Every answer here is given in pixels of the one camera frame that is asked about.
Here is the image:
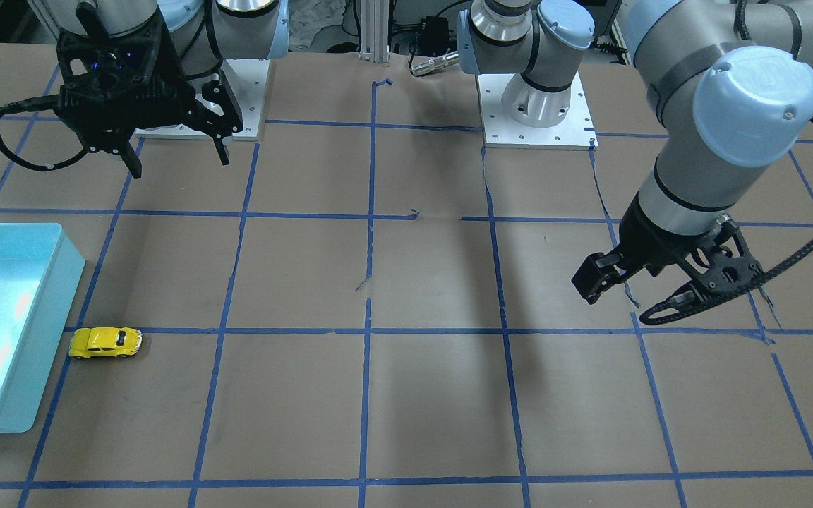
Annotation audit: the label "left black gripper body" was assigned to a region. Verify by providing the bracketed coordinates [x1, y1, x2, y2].
[612, 195, 732, 279]

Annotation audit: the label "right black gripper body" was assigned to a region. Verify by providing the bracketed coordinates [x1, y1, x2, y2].
[54, 7, 243, 157]

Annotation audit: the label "yellow beetle toy car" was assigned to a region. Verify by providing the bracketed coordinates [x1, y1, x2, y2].
[68, 326, 144, 359]

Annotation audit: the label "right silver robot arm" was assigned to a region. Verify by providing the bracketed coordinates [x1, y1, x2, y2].
[9, 1, 289, 178]

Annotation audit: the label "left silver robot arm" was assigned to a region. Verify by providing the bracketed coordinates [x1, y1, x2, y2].
[573, 1, 813, 308]

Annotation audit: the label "teal plastic storage bin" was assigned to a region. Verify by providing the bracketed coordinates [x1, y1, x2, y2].
[0, 223, 85, 433]

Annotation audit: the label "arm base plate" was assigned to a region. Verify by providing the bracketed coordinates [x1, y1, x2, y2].
[476, 73, 599, 150]
[135, 60, 273, 142]

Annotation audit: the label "aluminium frame post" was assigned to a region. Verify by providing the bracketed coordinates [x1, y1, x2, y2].
[355, 0, 390, 66]

